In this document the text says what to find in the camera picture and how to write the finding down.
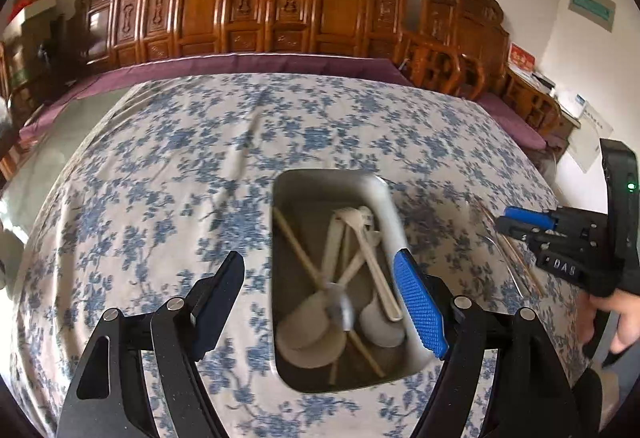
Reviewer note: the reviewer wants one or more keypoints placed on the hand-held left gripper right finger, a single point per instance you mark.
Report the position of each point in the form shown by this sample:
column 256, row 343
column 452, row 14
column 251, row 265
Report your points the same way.
column 417, row 303

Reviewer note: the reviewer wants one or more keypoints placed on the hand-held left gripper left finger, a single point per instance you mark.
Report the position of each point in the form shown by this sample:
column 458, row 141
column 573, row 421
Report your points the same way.
column 220, row 298

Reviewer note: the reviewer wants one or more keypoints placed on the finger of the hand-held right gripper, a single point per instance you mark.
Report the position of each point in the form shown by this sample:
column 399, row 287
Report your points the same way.
column 530, row 215
column 520, row 230

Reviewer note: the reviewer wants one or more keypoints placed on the thin chopstick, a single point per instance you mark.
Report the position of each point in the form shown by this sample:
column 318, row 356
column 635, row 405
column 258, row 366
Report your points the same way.
column 535, row 280
column 510, row 268

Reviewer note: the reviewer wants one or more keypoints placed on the small white spoon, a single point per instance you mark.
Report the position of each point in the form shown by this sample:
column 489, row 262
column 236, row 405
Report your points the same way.
column 382, row 328

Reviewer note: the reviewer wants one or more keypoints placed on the stainless steel spoon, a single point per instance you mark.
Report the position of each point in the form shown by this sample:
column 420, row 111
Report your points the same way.
column 342, row 308

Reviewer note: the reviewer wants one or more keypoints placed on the light bamboo chopstick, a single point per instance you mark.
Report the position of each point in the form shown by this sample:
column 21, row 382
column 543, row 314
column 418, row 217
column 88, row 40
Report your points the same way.
column 300, row 248

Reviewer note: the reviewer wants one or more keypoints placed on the large white soup spoon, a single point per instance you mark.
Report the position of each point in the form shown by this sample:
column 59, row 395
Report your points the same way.
column 310, row 333

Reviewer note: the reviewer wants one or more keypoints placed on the white rectangular utensil container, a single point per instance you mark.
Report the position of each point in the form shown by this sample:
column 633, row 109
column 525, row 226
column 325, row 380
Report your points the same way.
column 320, row 188

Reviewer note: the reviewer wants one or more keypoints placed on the person's right hand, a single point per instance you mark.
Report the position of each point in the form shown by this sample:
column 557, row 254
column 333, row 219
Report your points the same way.
column 625, row 318

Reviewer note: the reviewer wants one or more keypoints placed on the small purple seat cushion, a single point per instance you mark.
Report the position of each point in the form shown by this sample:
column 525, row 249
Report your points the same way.
column 515, row 125

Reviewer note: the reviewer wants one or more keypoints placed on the white papers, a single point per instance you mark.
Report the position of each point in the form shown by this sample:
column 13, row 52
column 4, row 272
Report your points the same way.
column 585, row 127

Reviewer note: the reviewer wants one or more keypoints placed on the wooden side table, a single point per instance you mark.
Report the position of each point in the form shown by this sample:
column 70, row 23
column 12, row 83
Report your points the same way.
column 537, row 102

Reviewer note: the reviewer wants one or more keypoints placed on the red box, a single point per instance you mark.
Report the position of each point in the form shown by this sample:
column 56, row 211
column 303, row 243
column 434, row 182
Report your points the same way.
column 521, row 56

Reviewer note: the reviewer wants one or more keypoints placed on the blue floral tablecloth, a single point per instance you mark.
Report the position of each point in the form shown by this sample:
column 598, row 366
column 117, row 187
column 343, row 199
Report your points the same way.
column 175, row 142

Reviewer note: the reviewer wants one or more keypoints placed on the carved wooden armchair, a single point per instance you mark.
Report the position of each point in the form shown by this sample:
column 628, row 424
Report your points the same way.
column 460, row 37

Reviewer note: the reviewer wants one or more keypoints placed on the long purple seat cushion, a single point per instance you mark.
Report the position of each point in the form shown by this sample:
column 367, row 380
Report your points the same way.
column 200, row 72

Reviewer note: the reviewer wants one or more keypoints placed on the carved wooden sofa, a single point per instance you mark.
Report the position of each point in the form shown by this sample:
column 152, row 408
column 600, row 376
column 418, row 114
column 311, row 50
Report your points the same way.
column 240, row 2

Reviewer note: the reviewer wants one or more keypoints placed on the green wall sign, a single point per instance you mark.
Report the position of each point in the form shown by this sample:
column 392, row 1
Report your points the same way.
column 592, row 7

